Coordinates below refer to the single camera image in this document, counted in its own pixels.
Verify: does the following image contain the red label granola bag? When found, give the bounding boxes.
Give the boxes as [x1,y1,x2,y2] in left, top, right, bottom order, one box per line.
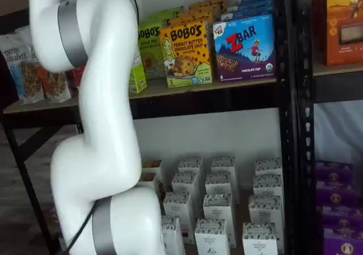
[66,66,86,90]

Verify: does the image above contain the white organic pantry box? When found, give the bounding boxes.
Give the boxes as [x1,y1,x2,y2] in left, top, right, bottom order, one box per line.
[205,172,238,196]
[210,156,238,177]
[161,215,186,255]
[242,222,281,255]
[163,191,194,233]
[202,193,237,249]
[178,157,204,179]
[248,194,285,227]
[252,174,284,198]
[254,158,284,179]
[171,172,199,197]
[194,218,231,255]

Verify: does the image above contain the orange label granola bag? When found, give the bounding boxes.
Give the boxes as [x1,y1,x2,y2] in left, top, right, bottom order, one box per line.
[29,46,72,104]

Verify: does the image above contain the green Bobo's apple pie box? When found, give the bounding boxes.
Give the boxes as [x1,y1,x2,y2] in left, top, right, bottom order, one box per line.
[149,6,185,26]
[129,49,148,94]
[137,19,168,80]

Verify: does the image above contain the white plastic sheet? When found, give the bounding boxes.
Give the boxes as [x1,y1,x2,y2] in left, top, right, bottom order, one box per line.
[314,101,363,165]

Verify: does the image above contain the yellow Bobo's peanut butter box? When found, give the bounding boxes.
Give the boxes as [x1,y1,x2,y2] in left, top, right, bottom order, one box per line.
[178,4,221,19]
[189,0,228,14]
[159,20,213,89]
[170,10,214,28]

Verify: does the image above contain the black metal shelving rack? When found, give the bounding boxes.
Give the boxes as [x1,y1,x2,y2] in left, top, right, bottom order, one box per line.
[1,0,300,255]
[296,0,363,255]

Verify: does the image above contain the yellow purely elizabeth box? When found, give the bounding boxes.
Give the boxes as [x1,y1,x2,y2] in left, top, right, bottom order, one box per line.
[138,172,167,203]
[141,160,164,179]

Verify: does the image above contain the orange snack box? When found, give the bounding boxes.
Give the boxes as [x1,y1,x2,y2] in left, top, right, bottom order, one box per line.
[313,0,363,67]

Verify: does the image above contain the wooden shelf board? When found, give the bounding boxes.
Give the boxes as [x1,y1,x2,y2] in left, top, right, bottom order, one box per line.
[2,77,278,115]
[313,55,363,77]

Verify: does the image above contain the purple snack box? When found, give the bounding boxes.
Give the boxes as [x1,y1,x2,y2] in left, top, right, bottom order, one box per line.
[315,179,358,207]
[319,205,363,233]
[315,160,354,183]
[323,228,363,255]

